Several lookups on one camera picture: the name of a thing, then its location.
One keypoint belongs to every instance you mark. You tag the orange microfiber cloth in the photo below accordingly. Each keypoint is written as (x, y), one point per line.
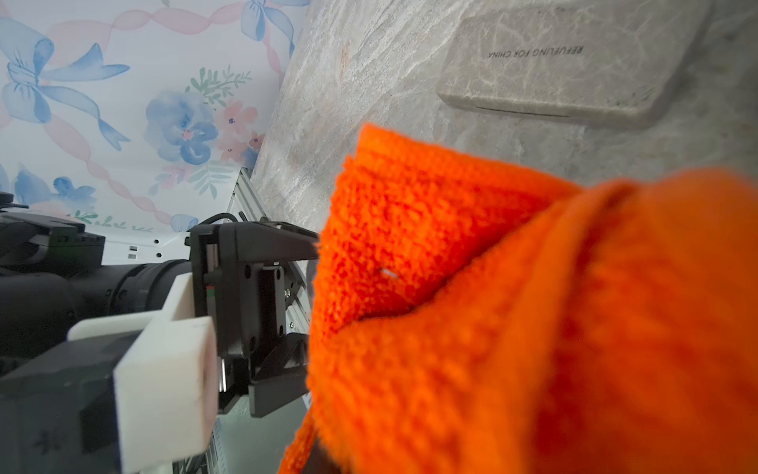
(472, 316)

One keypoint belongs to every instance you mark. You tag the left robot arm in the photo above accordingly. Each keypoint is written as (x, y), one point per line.
(244, 278)

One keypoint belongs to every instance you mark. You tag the grey stone-pattern eyeglass case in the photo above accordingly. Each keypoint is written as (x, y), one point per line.
(615, 64)

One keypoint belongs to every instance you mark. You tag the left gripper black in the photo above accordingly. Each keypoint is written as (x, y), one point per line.
(249, 296)

